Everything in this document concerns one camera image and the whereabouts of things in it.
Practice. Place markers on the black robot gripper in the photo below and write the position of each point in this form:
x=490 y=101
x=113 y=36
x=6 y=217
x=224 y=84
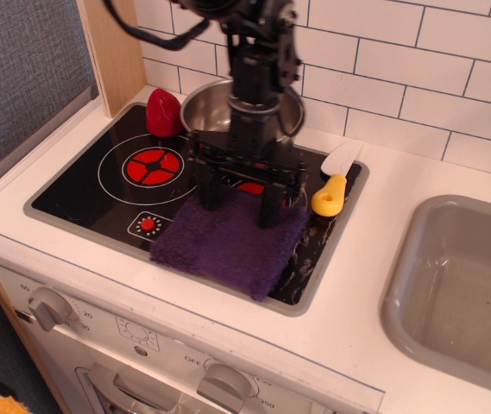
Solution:
x=249 y=151

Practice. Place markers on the purple terry cloth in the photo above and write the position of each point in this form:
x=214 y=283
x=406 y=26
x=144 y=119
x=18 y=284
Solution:
x=227 y=245

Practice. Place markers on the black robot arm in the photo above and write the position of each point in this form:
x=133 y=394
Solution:
x=263 y=66

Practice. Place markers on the stainless steel pot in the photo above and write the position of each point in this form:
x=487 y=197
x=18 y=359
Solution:
x=209 y=108

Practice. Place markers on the red toy pepper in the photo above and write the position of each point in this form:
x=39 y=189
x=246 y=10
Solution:
x=163 y=114

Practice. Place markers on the black toy stovetop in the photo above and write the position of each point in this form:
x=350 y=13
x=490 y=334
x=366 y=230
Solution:
x=123 y=190

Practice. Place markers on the grey right oven knob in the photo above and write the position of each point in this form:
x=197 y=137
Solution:
x=225 y=387

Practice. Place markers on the grey oven knob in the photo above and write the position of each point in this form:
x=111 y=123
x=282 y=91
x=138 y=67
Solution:
x=225 y=387
x=49 y=308

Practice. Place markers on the grey left oven knob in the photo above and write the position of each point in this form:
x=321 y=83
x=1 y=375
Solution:
x=49 y=308

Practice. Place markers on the grey plastic sink basin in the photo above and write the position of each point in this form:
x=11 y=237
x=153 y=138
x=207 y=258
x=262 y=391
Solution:
x=437 y=308

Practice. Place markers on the yellow orange object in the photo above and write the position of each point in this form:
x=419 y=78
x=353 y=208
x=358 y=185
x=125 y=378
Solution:
x=9 y=405

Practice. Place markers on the yellow handled toy knife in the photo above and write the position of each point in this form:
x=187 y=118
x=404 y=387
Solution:
x=329 y=200

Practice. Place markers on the wooden side post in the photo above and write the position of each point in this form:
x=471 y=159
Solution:
x=116 y=57

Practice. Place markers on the grey oven door handle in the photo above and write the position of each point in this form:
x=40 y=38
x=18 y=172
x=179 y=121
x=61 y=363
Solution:
x=119 y=394

